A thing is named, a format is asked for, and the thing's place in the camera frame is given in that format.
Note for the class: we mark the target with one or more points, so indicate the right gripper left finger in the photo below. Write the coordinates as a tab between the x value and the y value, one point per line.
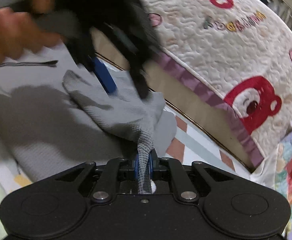
118	176

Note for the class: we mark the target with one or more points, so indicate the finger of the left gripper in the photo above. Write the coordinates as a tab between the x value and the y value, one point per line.
104	77

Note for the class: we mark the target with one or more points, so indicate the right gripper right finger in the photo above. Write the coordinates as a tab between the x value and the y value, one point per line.
172	172

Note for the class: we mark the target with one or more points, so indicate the grey knit sweater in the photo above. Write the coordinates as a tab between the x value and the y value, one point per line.
123	115

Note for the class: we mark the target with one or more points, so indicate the person left hand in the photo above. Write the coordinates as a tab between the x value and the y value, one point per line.
18	31

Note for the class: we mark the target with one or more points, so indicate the checkered happy dog rug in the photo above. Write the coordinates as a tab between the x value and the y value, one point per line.
198	144

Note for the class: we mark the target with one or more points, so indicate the beige bed base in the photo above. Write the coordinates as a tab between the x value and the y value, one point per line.
212	120

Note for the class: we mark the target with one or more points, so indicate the white quilted bear bedspread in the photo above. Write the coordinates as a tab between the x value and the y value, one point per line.
235	55

